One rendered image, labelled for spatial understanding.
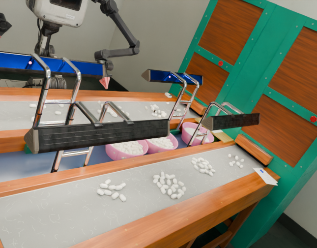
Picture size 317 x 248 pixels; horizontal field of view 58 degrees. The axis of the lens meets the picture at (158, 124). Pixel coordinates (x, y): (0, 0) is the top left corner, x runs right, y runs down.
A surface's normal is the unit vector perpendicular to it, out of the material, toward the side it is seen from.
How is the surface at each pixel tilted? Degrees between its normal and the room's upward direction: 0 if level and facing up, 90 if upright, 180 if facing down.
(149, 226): 0
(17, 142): 90
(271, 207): 90
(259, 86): 90
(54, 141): 58
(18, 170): 0
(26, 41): 90
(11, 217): 0
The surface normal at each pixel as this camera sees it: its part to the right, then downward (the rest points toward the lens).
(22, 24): 0.69, 0.55
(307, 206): -0.62, 0.11
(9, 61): 0.73, 0.04
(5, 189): 0.38, -0.83
